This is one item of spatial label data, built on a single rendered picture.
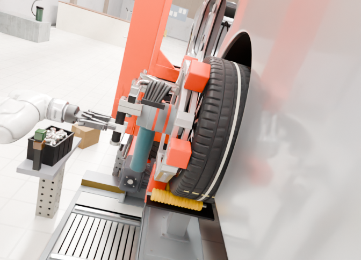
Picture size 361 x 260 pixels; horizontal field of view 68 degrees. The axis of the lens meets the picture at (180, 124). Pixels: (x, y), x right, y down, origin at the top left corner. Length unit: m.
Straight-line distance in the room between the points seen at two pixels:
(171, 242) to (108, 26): 8.03
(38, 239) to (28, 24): 5.48
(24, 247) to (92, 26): 7.98
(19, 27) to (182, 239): 5.97
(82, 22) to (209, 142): 8.48
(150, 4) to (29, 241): 1.43
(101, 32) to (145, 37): 7.52
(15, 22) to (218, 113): 6.18
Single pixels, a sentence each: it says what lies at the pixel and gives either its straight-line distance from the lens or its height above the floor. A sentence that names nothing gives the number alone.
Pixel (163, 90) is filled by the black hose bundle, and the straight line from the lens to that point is 1.03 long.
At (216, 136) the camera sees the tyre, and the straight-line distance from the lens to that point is 0.96.
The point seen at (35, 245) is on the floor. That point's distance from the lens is 1.74.
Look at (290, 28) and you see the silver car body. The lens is 0.78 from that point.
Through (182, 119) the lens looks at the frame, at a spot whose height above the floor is 0.96.
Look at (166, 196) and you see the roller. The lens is 1.29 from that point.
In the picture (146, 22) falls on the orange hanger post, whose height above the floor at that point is 1.22.
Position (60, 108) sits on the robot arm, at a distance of 1.11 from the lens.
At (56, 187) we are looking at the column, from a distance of 1.72.
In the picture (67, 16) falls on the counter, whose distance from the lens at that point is 9.39.
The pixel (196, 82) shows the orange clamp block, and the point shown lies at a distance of 0.99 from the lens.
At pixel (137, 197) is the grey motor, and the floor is 0.09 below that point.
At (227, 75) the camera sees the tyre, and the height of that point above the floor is 1.14.
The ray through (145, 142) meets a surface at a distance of 1.39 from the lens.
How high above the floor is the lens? 1.28
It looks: 20 degrees down
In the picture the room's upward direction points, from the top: 17 degrees clockwise
